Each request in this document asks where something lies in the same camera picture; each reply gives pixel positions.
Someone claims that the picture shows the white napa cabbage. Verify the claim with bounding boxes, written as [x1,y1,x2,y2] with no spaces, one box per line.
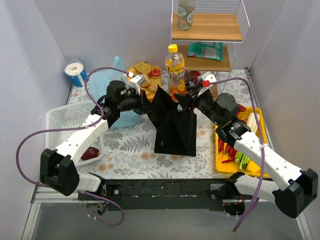
[246,112,261,133]

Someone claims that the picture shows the red toy lobster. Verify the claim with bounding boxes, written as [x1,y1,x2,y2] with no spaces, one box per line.
[218,104,247,164]

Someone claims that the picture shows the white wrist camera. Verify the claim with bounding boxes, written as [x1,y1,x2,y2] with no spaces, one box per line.
[197,71,217,88]
[129,74,146,95]

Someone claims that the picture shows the light blue plastic bag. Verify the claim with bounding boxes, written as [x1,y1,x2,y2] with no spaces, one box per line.
[87,69,141,128]

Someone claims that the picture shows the clear glass bottle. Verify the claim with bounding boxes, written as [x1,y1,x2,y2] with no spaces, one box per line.
[177,0,196,30]

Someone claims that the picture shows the red snack bag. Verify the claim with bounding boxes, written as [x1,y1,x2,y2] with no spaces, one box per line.
[185,71,212,96]

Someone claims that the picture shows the round brown bread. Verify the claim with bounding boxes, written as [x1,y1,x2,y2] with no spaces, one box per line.
[134,61,152,74]

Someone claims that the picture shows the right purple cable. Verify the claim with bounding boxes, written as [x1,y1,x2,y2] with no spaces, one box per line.
[203,76,266,233]

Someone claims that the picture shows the red meat toy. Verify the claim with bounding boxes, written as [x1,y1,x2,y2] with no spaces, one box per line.
[80,146,100,161]

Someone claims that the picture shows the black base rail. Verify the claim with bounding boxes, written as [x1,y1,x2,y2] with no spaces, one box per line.
[77,178,247,212]

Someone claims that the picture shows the green label water bottle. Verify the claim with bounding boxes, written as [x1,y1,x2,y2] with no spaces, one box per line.
[177,104,183,113]

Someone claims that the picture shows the yellow tray with vegetables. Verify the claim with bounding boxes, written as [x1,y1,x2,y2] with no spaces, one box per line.
[214,107,268,178]

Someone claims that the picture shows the floral table mat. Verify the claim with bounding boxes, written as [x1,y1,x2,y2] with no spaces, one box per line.
[67,69,253,180]

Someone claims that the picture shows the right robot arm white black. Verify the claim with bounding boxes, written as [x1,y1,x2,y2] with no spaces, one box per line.
[174,89,319,218]

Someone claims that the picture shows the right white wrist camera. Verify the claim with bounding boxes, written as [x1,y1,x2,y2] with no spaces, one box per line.
[197,71,217,88]

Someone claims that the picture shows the yellow bell pepper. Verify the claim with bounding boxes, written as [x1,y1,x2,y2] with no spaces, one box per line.
[246,160,261,173]

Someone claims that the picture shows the wire and wood shelf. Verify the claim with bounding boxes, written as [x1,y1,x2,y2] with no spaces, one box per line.
[167,0,251,98]

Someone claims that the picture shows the orange juice bottle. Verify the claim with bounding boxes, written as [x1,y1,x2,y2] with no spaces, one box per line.
[165,44,187,102]

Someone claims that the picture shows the oval bread loaf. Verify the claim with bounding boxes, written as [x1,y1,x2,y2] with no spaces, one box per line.
[140,73,152,88]

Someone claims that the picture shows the toilet paper roll blue pack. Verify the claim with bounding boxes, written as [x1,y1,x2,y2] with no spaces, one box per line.
[63,57,87,87]

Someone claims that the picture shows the black fabric grocery bag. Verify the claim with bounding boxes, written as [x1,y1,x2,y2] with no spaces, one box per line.
[145,87,197,157]

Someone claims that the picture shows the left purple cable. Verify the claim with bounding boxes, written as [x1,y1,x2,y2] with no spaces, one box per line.
[16,66,135,228]

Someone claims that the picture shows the purple cable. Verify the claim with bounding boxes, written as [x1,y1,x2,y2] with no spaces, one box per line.
[16,66,135,228]
[203,76,266,233]

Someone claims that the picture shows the orange bread tray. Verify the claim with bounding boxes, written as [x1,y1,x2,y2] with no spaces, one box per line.
[141,66,162,102]

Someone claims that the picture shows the small bread bun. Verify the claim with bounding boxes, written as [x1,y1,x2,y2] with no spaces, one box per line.
[148,85,158,94]

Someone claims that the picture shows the green snack packet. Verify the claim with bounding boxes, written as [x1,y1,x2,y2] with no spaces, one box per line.
[186,42,224,61]

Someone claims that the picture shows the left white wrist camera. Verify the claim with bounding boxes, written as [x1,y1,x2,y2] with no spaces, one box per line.
[129,74,146,95]

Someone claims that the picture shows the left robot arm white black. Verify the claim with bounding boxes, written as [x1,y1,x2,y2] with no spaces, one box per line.
[39,74,148,196]

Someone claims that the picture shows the green celery sticks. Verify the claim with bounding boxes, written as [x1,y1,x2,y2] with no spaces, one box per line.
[235,151,251,171]

